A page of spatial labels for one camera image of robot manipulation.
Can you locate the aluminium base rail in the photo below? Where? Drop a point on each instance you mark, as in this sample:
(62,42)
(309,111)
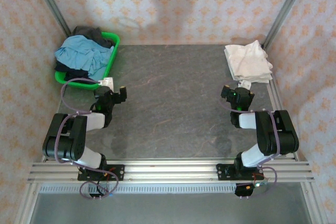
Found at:
(170,171)

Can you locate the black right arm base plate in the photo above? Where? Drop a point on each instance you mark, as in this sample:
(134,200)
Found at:
(223,172)

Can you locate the black controller box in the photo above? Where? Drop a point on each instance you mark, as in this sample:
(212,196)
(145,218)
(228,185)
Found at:
(244,190)

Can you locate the dark grey t-shirt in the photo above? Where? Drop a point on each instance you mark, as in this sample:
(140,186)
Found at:
(90,33)

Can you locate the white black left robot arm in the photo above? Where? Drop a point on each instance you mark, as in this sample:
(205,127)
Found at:
(68,140)

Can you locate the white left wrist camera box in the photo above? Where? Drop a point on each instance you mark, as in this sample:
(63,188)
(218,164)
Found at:
(107,82)

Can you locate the white t-shirt with robot print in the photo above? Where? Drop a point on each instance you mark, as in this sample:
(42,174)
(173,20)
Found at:
(246,58)

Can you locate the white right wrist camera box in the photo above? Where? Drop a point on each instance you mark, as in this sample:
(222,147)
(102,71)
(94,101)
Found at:
(244,84)

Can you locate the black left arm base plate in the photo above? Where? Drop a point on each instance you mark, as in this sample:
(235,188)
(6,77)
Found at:
(118,172)

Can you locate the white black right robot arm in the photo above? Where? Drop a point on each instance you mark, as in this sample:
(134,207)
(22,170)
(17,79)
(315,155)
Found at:
(278,134)

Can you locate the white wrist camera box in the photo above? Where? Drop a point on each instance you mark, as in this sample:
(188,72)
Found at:
(244,84)
(107,82)

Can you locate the green plastic laundry basket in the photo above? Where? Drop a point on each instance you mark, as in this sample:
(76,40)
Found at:
(111,56)

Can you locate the aluminium table side rail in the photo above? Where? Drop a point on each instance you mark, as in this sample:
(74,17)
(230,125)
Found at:
(275,95)
(58,103)

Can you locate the navy blue t-shirt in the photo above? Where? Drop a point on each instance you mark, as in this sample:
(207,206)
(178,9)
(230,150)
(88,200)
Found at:
(74,74)

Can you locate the aluminium frame post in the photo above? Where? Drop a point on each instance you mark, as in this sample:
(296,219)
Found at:
(49,1)
(288,1)

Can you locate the light blue t-shirt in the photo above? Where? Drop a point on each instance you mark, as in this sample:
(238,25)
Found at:
(81,53)

